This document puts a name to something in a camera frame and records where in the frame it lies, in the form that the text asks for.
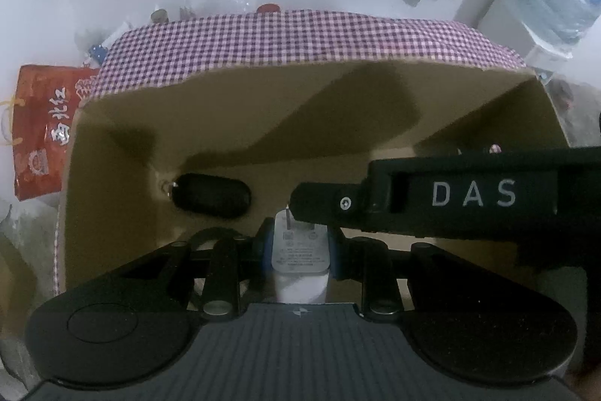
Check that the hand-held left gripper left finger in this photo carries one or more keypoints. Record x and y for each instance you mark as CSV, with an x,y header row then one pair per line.
x,y
261,243

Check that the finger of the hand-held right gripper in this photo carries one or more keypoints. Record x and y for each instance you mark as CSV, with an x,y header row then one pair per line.
x,y
324,203

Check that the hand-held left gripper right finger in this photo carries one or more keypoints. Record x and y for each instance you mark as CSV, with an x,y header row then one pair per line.
x,y
334,253

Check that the white charger plug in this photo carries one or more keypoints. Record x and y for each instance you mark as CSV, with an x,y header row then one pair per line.
x,y
300,250

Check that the brown cardboard box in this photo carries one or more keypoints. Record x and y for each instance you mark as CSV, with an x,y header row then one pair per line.
x,y
281,124

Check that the black key fob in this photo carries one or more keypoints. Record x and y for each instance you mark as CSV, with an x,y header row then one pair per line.
x,y
211,194

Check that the gingham-covered cardboard box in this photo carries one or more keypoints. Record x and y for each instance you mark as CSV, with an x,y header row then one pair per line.
x,y
300,39

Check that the white water dispenser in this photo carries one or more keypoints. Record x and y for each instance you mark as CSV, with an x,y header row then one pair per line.
x,y
497,20

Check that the small red-capped jar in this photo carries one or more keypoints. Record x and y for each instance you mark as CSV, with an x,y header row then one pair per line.
x,y
268,8

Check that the red paper bag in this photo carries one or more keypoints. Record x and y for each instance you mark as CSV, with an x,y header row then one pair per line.
x,y
44,124

